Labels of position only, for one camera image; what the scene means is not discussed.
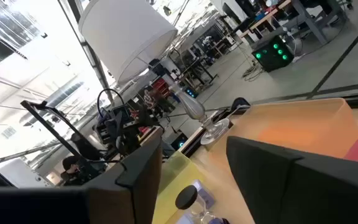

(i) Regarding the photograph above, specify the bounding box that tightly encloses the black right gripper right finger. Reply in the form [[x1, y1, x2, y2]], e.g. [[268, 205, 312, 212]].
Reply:
[[227, 136, 358, 224]]

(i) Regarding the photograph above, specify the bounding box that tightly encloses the lavender wall charger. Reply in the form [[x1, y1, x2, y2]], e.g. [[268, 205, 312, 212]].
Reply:
[[175, 213, 195, 224], [193, 179, 216, 209]]

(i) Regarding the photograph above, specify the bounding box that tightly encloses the blue lit computer tower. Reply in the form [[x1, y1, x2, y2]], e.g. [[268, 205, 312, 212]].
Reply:
[[170, 133, 188, 152]]

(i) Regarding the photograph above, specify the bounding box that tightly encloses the person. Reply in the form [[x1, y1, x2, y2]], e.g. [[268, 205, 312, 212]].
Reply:
[[143, 88, 167, 113], [60, 155, 88, 187]]

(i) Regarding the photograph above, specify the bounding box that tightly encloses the wooden top workbench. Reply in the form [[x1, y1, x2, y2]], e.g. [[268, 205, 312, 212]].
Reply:
[[237, 0, 351, 46]]

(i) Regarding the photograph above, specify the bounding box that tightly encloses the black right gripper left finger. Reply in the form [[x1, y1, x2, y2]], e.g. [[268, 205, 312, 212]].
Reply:
[[0, 130, 163, 224]]

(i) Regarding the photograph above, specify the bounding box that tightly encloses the white shade silver table lamp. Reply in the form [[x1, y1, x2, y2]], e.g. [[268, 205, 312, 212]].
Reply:
[[78, 0, 231, 146]]

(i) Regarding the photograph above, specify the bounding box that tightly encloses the black purple sand timer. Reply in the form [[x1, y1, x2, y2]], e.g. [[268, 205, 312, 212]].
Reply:
[[175, 185, 231, 224]]

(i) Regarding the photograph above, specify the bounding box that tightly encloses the orange translucent plastic bin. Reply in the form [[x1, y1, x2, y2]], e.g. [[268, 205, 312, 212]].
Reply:
[[208, 98, 358, 162]]

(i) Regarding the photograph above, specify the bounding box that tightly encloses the black clamp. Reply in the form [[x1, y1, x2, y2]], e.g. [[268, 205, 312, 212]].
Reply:
[[230, 96, 251, 111]]

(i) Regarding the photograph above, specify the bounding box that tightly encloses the green lit computer tower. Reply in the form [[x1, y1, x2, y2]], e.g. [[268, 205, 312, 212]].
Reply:
[[251, 34, 295, 73]]

